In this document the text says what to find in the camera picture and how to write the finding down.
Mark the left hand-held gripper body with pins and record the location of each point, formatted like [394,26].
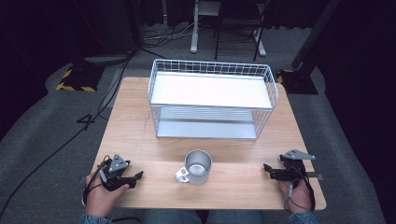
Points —
[116,165]

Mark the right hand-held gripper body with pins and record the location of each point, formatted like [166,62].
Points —
[292,169]

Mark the person's right hand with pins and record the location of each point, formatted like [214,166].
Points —
[298,197]

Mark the person's left hand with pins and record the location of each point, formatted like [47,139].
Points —
[104,196]

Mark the black yellow striped stand base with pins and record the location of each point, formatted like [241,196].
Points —
[79,79]

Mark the black metal chair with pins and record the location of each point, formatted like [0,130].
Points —
[238,28]

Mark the black stand with slanted post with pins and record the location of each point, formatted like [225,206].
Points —
[303,62]

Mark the white metal desk frame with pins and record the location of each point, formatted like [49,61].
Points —
[195,37]

